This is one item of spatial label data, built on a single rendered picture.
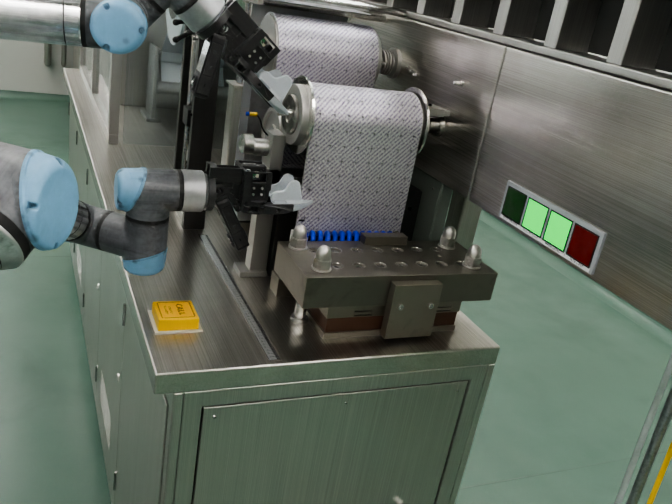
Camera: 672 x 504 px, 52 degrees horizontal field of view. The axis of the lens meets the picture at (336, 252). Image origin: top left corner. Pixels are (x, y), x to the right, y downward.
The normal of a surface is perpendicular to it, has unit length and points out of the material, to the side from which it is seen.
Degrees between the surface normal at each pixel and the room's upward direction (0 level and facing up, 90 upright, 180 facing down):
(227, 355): 0
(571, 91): 90
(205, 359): 0
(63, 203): 86
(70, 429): 0
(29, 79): 90
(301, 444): 90
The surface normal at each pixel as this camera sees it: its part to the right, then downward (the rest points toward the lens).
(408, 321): 0.38, 0.41
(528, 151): -0.91, 0.01
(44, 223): 0.98, 0.15
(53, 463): 0.16, -0.91
